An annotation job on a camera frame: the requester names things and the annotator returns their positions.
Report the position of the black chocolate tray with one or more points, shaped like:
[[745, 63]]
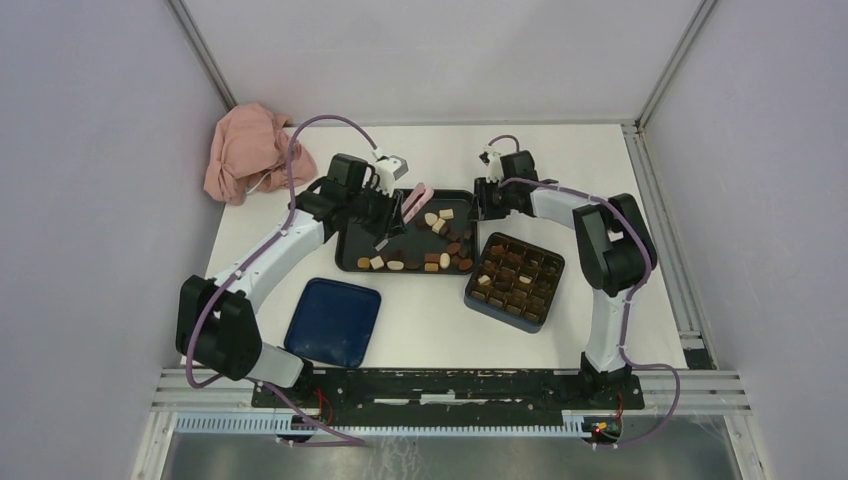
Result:
[[426, 238]]

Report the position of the blue tin lid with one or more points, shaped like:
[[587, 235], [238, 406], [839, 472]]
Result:
[[333, 323]]

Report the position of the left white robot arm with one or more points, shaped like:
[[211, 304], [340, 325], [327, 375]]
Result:
[[216, 324]]

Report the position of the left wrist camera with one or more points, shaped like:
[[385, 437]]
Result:
[[390, 169]]

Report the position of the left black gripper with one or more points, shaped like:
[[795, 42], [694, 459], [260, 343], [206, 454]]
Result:
[[390, 223]]

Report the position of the pink cat paw tongs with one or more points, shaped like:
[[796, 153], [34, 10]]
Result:
[[416, 200]]

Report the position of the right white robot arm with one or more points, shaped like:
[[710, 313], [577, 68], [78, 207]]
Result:
[[615, 250]]

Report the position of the white cube chocolate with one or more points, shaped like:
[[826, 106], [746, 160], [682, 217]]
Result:
[[377, 263]]

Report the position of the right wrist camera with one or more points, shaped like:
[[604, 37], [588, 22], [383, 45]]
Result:
[[491, 157]]

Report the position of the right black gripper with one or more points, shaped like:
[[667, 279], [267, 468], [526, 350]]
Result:
[[482, 207]]

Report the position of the pink cloth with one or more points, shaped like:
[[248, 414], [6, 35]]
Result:
[[249, 153]]

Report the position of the blue chocolate box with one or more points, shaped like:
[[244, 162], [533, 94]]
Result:
[[494, 290]]

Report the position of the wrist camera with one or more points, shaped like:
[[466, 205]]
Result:
[[491, 157], [390, 169]]

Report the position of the white oval flat chocolate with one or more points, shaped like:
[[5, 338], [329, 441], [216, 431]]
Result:
[[395, 265]]

